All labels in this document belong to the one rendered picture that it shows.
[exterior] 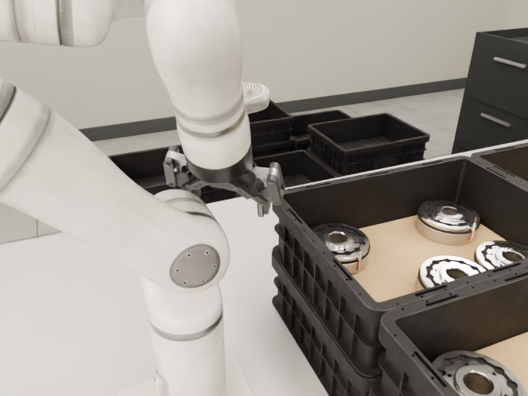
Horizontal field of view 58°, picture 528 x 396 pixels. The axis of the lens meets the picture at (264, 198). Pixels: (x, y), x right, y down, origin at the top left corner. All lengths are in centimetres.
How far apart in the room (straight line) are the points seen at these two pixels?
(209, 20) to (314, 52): 357
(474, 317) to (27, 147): 51
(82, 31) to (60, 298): 68
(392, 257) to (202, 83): 51
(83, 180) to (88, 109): 309
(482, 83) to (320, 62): 181
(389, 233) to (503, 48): 158
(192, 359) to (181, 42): 39
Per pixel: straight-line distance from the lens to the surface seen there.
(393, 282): 76
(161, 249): 48
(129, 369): 81
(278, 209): 73
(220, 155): 48
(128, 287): 96
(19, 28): 37
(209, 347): 61
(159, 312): 59
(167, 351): 61
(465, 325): 64
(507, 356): 70
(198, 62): 37
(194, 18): 35
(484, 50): 241
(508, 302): 67
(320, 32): 391
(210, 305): 59
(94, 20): 37
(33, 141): 42
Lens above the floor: 129
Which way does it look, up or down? 29 degrees down
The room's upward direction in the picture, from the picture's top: straight up
